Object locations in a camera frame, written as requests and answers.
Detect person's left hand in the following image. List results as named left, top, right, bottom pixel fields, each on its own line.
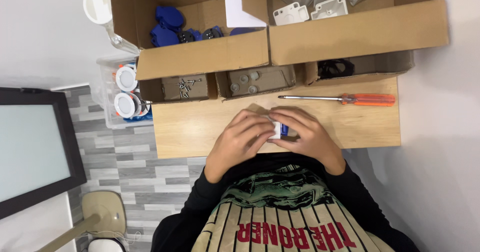
left=204, top=109, right=277, bottom=184

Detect person's right hand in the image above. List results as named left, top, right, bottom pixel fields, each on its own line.
left=268, top=107, right=347, bottom=176

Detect white and blue socket part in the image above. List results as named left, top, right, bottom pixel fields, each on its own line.
left=271, top=121, right=290, bottom=140

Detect small cardboard tray with caps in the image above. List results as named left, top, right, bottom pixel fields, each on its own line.
left=215, top=65, right=297, bottom=101

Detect heap of black rubber parts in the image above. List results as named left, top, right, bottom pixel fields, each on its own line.
left=317, top=59, right=355, bottom=80

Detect small cardboard tray with screws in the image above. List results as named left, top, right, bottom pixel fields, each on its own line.
left=139, top=73, right=218, bottom=103

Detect pile of metal screws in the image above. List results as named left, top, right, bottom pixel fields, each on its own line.
left=175, top=78, right=203, bottom=99

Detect large cardboard box, blue parts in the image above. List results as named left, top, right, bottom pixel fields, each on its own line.
left=109, top=0, right=270, bottom=81

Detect person's striped graphic shirt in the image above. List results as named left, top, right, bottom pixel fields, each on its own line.
left=191, top=164, right=397, bottom=252

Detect large cardboard box, white parts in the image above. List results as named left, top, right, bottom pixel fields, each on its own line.
left=240, top=0, right=460, bottom=66

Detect small cardboard tray, black parts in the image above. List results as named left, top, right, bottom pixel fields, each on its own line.
left=304, top=50, right=415, bottom=87

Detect heap of white plastic housings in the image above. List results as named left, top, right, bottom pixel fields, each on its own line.
left=272, top=0, right=384, bottom=27

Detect white paper sheet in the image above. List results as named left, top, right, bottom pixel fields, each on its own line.
left=223, top=0, right=268, bottom=28

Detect heap of blue socket covers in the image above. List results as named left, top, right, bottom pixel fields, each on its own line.
left=150, top=6, right=256, bottom=48

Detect round white downlight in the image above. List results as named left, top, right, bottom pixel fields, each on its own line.
left=115, top=65, right=139, bottom=93
left=113, top=92, right=143, bottom=119

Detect clear plastic storage bin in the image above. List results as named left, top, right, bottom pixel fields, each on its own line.
left=89, top=53, right=154, bottom=130

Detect beige lamp base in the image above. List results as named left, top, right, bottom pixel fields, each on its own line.
left=37, top=190, right=127, bottom=252

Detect white rounded object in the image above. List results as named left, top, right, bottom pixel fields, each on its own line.
left=88, top=238, right=127, bottom=252

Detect black-framed panel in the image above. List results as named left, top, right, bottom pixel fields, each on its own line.
left=0, top=87, right=88, bottom=220

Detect orange-handled screwdriver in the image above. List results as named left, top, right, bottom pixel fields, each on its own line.
left=278, top=93, right=396, bottom=107

